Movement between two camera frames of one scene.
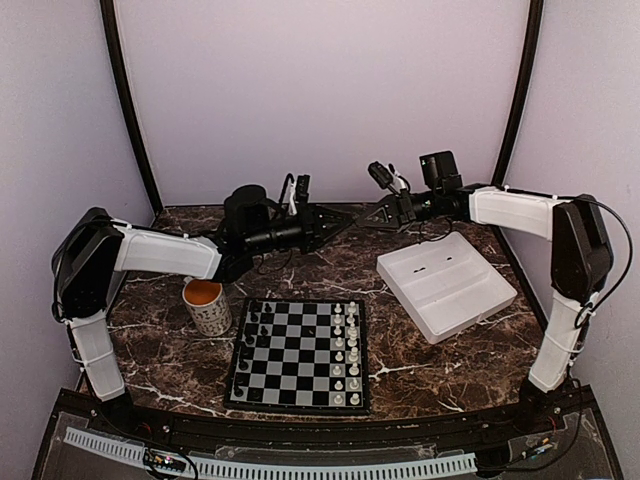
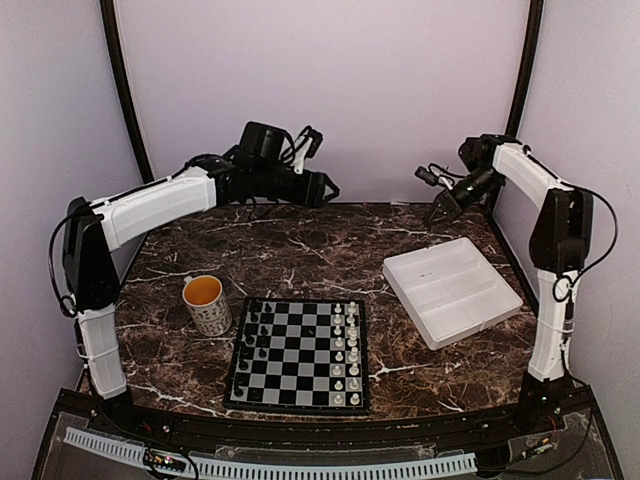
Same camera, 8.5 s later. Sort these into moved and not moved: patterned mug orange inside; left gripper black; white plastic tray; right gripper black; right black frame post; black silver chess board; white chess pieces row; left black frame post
Moved: left gripper black; right gripper black; white plastic tray
Not moved: left black frame post; white chess pieces row; right black frame post; black silver chess board; patterned mug orange inside
